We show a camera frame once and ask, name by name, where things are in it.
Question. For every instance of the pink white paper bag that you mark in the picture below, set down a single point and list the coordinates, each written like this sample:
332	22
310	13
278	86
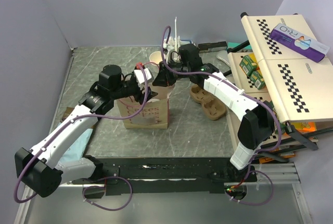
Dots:
154	115

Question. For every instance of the cream checkered folding board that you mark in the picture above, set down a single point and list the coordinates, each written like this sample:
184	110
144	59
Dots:
299	88

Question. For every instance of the tall wrapped straw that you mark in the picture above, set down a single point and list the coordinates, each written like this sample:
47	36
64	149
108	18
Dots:
175	30

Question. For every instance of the green box lower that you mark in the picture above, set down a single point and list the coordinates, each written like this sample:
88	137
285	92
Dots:
257	79

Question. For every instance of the purple white R&O box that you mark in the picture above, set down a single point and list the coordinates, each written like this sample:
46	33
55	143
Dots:
299	42

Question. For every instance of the black rectangular box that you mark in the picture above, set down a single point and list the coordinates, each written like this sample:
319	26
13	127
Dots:
212	47

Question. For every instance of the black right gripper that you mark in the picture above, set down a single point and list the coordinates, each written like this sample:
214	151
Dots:
161	79

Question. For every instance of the brown pulp cup carrier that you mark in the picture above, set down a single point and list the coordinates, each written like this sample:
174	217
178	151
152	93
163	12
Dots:
212	107

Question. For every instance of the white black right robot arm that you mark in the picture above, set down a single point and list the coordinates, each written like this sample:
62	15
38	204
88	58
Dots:
257	120

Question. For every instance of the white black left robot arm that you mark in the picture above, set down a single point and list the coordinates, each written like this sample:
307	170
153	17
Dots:
40	168

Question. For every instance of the white plastic cup lid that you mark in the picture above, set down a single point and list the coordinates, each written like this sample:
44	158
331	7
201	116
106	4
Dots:
153	100

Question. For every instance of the green box upper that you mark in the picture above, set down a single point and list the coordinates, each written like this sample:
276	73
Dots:
248	64

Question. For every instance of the green box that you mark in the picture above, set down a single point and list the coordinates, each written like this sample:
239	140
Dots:
248	64
257	79

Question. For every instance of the stack of white paper cups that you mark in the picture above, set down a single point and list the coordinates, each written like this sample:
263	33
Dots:
155	59

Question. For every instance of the brown blue snack packet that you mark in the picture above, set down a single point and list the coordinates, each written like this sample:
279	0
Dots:
77	149

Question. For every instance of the aluminium rail frame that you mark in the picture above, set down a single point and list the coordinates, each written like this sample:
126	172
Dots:
270	198

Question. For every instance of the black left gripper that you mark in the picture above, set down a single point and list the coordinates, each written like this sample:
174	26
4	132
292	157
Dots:
139	96

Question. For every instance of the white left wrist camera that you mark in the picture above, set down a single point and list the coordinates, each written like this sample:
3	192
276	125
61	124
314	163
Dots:
143	74

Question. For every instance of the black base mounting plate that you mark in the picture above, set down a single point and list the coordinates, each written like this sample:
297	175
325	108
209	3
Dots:
167	175

